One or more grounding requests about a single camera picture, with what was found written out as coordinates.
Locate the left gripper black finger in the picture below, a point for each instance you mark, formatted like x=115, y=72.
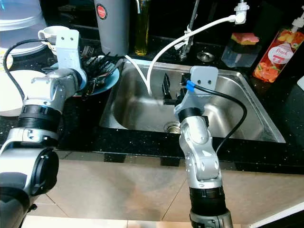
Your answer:
x=102, y=63
x=97, y=85

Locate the white bowl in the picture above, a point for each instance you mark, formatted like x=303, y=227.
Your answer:
x=16, y=95

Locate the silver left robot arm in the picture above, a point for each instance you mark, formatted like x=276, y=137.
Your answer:
x=50, y=92

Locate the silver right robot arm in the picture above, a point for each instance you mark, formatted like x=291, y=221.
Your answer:
x=199, y=152

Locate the metal kitchen faucet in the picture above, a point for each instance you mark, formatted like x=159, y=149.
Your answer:
x=184, y=47

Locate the light blue plate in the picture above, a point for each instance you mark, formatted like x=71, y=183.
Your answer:
x=109, y=78

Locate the silver metal fork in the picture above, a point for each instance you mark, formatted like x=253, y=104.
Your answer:
x=88, y=51

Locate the grey water jug red logo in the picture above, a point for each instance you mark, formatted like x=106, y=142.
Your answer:
x=114, y=35

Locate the metal sink drain strainer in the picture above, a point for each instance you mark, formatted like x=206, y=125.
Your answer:
x=171, y=128

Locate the stainless steel sink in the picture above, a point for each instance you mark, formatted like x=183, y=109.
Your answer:
x=133, y=104

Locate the yellow oil glass bottle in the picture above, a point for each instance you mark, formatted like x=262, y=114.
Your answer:
x=141, y=40

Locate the white tape strip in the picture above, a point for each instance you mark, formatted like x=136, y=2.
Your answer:
x=186, y=34

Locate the white cartoon cat mug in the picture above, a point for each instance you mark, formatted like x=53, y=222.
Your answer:
x=47, y=33

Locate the floral patterned plate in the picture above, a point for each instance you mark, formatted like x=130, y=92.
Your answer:
x=5, y=59

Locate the pink yellow sponge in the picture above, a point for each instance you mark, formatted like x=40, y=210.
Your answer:
x=244, y=39

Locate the clear plastic food cover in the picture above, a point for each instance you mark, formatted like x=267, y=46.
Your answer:
x=19, y=23

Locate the peach dish soap bottle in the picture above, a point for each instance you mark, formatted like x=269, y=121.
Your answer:
x=278, y=54

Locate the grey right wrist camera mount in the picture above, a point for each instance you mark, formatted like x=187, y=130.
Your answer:
x=204, y=78

